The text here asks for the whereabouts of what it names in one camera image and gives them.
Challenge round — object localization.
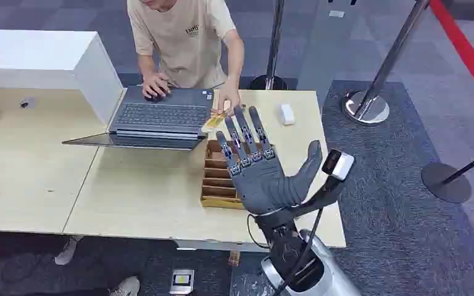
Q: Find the person's left hand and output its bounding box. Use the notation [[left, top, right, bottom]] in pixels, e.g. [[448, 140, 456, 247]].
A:
[[216, 80, 242, 117]]

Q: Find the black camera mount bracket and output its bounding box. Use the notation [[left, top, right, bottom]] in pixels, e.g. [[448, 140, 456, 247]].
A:
[[290, 175, 346, 218]]

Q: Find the person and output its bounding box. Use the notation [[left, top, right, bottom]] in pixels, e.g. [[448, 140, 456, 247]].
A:
[[127, 0, 246, 117]]

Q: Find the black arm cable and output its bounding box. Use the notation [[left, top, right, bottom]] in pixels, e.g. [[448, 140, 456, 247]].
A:
[[275, 207, 325, 296]]

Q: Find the black computer mouse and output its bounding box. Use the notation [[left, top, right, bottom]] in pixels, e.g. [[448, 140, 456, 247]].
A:
[[144, 88, 172, 102]]

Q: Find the small white box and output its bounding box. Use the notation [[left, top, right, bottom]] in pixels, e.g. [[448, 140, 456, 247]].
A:
[[278, 103, 296, 126]]

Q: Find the thin black cable loop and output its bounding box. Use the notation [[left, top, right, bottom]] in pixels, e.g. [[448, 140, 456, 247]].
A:
[[246, 214, 270, 250]]

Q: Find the chrome stanchion with black base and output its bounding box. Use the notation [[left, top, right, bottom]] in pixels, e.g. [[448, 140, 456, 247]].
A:
[[249, 0, 289, 91]]

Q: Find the white shoe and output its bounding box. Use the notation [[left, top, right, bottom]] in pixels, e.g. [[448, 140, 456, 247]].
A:
[[54, 236, 85, 266], [108, 276, 141, 296]]

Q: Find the yellow card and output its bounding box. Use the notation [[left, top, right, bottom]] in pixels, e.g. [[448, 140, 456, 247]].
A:
[[202, 112, 228, 131]]

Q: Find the dark stanchion with flat base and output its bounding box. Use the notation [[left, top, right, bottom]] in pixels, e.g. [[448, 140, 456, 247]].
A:
[[421, 144, 474, 204]]

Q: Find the white cabinet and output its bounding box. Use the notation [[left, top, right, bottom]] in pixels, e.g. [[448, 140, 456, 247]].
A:
[[0, 28, 124, 125]]

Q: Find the metal floor socket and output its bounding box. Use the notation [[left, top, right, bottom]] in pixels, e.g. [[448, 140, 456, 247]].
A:
[[169, 268, 196, 296]]

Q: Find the red barrier belt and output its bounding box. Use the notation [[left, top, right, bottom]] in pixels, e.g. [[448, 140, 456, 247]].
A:
[[429, 0, 474, 115]]

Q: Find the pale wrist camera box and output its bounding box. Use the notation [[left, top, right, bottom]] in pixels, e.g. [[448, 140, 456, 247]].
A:
[[322, 149, 356, 181]]

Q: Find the wooden card box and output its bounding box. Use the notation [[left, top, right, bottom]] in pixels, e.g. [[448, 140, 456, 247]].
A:
[[200, 139, 277, 210]]

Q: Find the person's right hand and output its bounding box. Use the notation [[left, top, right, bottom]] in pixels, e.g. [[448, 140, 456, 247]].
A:
[[142, 72, 172, 100]]

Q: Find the dark grey laptop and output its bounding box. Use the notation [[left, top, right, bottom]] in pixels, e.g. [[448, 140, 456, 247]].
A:
[[62, 84, 215, 152]]

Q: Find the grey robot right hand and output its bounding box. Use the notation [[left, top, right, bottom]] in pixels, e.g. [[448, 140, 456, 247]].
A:
[[215, 105, 323, 216]]

